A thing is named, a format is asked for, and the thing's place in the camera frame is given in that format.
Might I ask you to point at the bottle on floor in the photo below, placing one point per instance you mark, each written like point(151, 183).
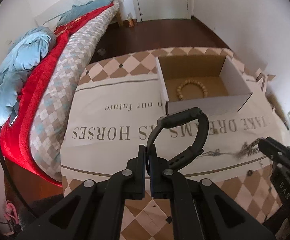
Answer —
point(130, 20)

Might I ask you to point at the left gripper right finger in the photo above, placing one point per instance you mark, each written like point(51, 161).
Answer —
point(200, 209)

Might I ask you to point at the light blue duvet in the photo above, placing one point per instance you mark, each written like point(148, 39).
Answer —
point(23, 56)

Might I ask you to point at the white cardboard box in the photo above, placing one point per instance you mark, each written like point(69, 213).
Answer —
point(211, 82)

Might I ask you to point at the teal pillow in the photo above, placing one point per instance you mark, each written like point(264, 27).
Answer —
point(79, 10)

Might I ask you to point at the red blanket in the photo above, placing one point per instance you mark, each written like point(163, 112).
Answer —
point(14, 135)

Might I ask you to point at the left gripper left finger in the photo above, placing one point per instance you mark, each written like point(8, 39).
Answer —
point(93, 210)

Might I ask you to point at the round object on floor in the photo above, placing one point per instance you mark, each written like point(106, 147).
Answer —
point(101, 52)

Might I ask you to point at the grey checkered quilt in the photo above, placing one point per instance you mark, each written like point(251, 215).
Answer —
point(50, 121)

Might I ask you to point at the black smart watch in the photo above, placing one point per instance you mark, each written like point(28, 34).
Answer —
point(181, 136)

